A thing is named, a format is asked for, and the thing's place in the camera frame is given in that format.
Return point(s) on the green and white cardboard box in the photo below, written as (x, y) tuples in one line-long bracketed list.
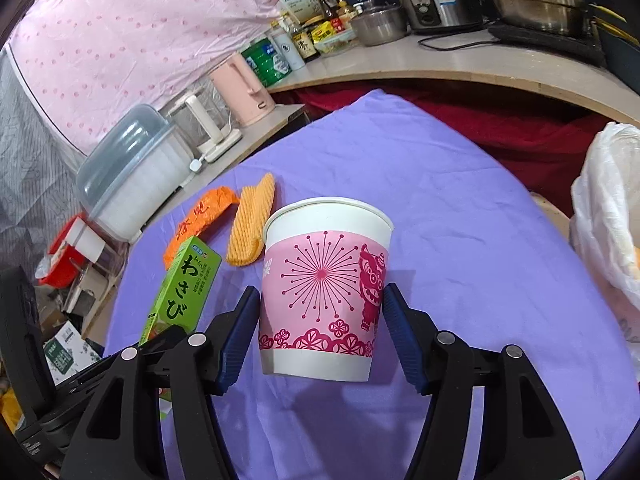
[(62, 352)]

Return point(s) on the black induction cooker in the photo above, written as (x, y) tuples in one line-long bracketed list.
[(550, 42)]

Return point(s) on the yellow-capped bottle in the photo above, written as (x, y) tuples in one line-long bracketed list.
[(345, 12)]

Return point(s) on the pink and white paper cup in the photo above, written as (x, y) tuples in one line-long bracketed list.
[(320, 280)]

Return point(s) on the white and green carton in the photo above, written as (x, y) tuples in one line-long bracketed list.
[(300, 6)]

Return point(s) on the steel bowl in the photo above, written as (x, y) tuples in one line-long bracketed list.
[(380, 27)]

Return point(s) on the green tin can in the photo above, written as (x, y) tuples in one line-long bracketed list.
[(265, 62)]

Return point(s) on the green paper box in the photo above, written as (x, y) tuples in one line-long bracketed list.
[(190, 285)]

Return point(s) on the dark sauce bottle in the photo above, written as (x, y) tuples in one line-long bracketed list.
[(303, 42)]

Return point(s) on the pink dotted cloth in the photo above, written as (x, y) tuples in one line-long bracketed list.
[(125, 35)]

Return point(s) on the red plastic container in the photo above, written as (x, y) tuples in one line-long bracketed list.
[(60, 245)]

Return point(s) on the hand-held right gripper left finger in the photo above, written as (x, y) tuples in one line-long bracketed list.
[(237, 345)]

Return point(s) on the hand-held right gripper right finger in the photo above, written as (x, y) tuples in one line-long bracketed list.
[(400, 335)]

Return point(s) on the white tub with grey lid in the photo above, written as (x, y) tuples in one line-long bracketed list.
[(135, 170)]

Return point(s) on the grey patterned cloth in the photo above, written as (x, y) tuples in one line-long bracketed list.
[(30, 160)]

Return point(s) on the yellow foam net sleeve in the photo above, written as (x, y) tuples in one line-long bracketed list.
[(250, 220)]

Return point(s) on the pink electric kettle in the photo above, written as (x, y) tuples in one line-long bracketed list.
[(240, 85)]

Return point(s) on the brown bottle with red label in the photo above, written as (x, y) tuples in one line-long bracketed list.
[(327, 10)]

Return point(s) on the light wooden counter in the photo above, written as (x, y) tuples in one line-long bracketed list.
[(400, 62)]

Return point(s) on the clear food container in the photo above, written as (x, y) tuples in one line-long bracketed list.
[(337, 46)]

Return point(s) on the orange printed plastic bag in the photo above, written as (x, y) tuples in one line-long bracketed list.
[(200, 215)]

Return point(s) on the white plastic bag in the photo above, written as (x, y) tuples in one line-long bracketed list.
[(605, 200)]

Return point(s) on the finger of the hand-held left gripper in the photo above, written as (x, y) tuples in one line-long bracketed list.
[(165, 339)]

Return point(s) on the yellow seasoning box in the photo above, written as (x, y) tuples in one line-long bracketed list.
[(325, 31)]

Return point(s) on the white power plug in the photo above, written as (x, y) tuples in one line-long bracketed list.
[(196, 165)]

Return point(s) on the dark red cloth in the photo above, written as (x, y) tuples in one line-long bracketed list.
[(500, 125)]

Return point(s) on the purple cloth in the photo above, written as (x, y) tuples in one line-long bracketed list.
[(475, 210)]

